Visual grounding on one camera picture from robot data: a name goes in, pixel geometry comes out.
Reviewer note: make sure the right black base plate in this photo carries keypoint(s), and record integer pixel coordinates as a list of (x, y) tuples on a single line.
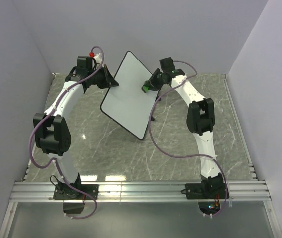
[(195, 192)]

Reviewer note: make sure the white whiteboard black frame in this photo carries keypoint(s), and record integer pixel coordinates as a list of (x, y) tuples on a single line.
[(127, 104)]

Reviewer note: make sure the aluminium right side rail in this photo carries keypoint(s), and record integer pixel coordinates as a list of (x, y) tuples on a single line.
[(250, 163)]

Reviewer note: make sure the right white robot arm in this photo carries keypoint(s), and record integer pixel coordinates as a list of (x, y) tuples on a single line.
[(200, 122)]

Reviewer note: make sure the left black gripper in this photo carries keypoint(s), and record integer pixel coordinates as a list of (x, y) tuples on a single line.
[(109, 80)]

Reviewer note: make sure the aluminium front rail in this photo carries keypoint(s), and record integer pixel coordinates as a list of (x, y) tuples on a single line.
[(160, 191)]

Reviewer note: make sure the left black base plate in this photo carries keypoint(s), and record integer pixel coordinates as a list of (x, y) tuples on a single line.
[(64, 192)]

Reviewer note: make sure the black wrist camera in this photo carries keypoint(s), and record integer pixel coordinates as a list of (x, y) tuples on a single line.
[(84, 62), (168, 68)]

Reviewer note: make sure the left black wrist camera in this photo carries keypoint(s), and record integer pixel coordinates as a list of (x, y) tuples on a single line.
[(84, 62)]

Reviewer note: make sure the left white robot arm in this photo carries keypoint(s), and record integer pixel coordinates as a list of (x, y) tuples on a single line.
[(51, 132)]

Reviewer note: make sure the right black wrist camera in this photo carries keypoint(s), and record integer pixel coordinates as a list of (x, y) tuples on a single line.
[(168, 68)]

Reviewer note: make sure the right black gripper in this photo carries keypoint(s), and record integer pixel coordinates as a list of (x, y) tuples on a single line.
[(152, 86)]

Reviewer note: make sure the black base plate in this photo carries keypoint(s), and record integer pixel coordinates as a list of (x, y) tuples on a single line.
[(64, 192), (195, 192)]

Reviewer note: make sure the aluminium rail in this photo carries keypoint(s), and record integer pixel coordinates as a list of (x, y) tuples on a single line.
[(160, 191), (250, 163)]

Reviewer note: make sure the green whiteboard eraser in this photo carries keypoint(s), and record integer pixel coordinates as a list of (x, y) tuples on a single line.
[(145, 89)]

